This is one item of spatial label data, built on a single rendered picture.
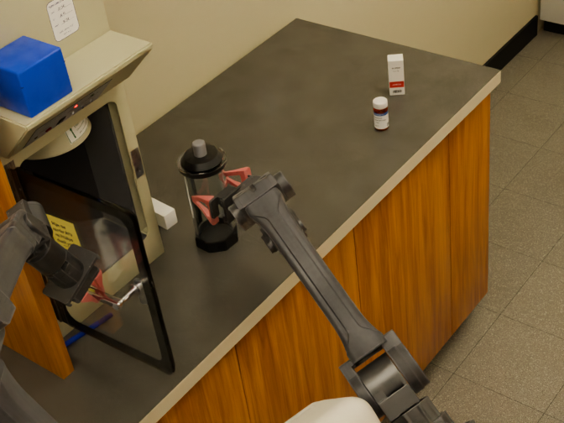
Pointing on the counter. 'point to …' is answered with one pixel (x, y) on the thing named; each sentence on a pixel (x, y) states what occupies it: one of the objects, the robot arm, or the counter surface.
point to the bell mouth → (75, 137)
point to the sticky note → (63, 232)
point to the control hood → (14, 138)
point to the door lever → (114, 296)
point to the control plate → (66, 113)
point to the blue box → (32, 76)
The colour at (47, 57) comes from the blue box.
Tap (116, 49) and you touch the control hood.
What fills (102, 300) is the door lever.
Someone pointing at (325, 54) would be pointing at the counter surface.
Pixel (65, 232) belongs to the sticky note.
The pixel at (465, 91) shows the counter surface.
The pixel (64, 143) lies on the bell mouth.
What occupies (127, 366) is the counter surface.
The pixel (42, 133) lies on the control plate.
